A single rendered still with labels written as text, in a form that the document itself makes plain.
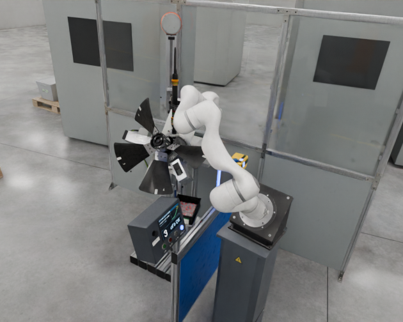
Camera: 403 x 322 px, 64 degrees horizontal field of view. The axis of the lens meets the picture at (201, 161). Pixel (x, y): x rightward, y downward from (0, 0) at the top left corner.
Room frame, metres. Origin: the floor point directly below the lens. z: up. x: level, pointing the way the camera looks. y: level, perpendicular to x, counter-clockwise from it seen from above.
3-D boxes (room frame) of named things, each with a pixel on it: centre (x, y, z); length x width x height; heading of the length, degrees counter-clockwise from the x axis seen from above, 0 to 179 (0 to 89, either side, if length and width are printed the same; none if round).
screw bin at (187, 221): (1.70, 0.09, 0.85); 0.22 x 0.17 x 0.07; 168
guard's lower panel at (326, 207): (2.58, -0.13, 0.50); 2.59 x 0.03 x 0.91; 64
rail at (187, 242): (1.69, -0.09, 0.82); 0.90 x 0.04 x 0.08; 154
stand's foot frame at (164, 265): (2.18, 0.22, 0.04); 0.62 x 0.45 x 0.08; 154
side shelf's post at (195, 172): (2.48, 0.05, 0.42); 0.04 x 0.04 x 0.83; 64
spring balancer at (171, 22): (2.65, 0.30, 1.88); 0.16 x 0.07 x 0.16; 99
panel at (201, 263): (1.69, -0.09, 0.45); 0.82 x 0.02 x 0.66; 154
